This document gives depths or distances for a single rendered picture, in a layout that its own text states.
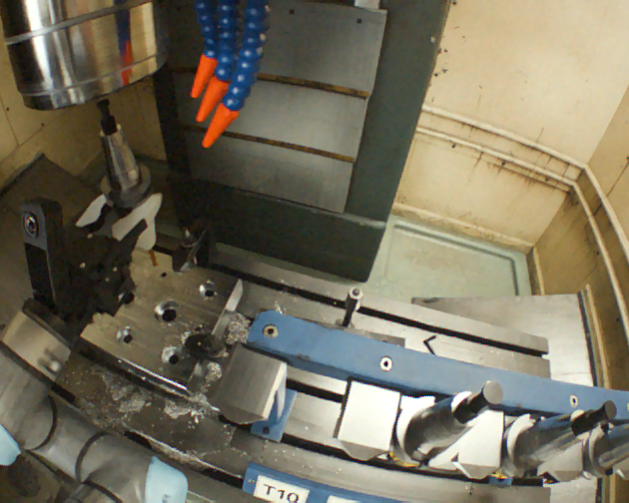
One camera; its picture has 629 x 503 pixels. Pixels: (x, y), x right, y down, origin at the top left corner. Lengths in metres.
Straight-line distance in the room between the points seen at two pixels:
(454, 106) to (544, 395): 0.93
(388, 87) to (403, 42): 0.10
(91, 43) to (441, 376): 0.40
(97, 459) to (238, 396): 0.18
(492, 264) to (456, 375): 1.14
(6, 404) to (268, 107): 0.71
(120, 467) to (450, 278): 1.17
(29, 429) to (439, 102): 1.18
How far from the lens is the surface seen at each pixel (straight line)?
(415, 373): 0.32
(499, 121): 1.18
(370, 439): 0.31
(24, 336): 0.37
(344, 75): 0.71
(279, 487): 0.56
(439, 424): 0.26
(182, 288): 0.65
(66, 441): 0.42
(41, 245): 0.36
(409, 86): 0.75
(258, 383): 0.31
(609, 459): 0.42
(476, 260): 1.42
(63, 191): 1.45
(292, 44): 0.72
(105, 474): 0.38
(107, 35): 0.30
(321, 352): 0.31
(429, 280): 1.26
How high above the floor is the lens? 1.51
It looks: 49 degrees down
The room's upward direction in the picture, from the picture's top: 8 degrees clockwise
